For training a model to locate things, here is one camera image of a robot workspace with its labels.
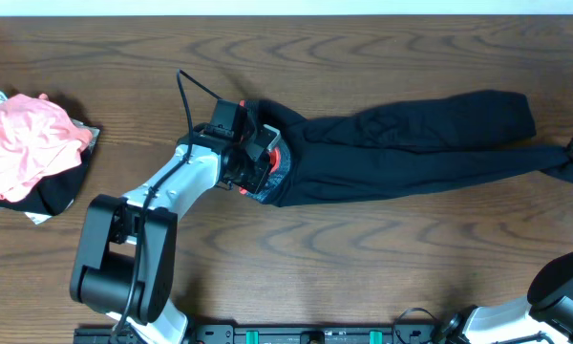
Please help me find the pink crumpled garment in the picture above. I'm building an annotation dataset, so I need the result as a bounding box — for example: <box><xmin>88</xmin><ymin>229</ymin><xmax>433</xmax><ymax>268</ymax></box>
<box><xmin>0</xmin><ymin>94</ymin><xmax>93</xmax><ymax>203</ymax></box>

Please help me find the left black cable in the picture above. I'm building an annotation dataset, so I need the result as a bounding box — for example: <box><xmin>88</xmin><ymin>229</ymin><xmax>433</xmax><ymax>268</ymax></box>
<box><xmin>108</xmin><ymin>69</ymin><xmax>223</xmax><ymax>344</ymax></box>

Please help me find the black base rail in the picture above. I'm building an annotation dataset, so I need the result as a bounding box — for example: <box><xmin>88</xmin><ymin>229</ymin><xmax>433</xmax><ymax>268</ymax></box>
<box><xmin>73</xmin><ymin>324</ymin><xmax>443</xmax><ymax>344</ymax></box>

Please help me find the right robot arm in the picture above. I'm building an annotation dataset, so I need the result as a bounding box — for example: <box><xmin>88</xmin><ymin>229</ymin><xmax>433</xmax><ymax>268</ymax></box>
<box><xmin>433</xmin><ymin>119</ymin><xmax>573</xmax><ymax>343</ymax></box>

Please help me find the black folded garment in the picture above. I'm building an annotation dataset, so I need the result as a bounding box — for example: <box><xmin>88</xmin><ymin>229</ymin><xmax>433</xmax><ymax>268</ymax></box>
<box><xmin>0</xmin><ymin>120</ymin><xmax>100</xmax><ymax>216</ymax></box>

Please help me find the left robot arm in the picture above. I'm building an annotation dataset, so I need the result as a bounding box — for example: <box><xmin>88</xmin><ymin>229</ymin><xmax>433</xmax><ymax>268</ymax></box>
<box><xmin>70</xmin><ymin>99</ymin><xmax>280</xmax><ymax>343</ymax></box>

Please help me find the black leggings red waistband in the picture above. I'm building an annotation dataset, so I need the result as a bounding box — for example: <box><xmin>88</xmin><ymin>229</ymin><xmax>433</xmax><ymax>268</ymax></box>
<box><xmin>238</xmin><ymin>89</ymin><xmax>573</xmax><ymax>208</ymax></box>

